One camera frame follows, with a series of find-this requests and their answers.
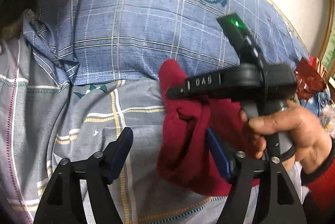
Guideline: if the red sleeve forearm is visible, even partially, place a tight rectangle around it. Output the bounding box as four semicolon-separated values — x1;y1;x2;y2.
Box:
301;139;334;223

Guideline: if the person right hand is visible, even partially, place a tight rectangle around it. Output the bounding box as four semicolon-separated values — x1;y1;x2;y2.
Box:
239;100;332;174

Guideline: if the grey patterned bed sheet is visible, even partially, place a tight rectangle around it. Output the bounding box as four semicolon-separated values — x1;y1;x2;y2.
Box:
1;38;227;223

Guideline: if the red plastic bag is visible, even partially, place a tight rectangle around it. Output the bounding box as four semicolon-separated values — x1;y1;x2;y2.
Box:
295;58;326;100

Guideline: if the dark red small garment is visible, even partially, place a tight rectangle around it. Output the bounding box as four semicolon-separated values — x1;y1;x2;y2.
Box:
157;60;266;197

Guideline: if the blue plaid pillow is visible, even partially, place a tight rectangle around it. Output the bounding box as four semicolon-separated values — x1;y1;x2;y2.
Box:
23;0;308;85

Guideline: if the blue denim garment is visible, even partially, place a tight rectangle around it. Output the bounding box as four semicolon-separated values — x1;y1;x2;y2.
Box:
299;88;331;117

